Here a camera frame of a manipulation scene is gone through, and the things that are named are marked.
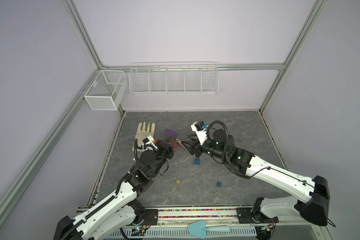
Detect white slotted cable duct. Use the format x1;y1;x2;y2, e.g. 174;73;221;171
103;226;257;240

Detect teal garden trowel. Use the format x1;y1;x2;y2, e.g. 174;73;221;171
188;221;231;239

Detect white wire shelf basket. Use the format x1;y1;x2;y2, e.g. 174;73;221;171
129;62;220;95

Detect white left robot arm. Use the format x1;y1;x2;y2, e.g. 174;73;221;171
54;138;175;240

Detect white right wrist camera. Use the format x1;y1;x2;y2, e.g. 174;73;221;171
191;121;208;145

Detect white mesh box basket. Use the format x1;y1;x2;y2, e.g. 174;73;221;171
84;70;128;111

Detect brass padlock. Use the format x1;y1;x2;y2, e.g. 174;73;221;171
175;177;181;185

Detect cream and green work glove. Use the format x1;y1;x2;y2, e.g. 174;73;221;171
135;122;156;147

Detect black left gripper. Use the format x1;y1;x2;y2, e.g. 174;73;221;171
149;134;175;178

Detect red rubber glove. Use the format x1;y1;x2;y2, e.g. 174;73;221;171
153;138;178;151

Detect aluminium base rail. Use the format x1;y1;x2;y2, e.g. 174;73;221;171
74;204;325;227

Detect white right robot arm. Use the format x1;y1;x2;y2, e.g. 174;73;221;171
183;121;331;227

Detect purple garden trowel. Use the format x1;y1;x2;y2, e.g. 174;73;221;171
165;129;184;147

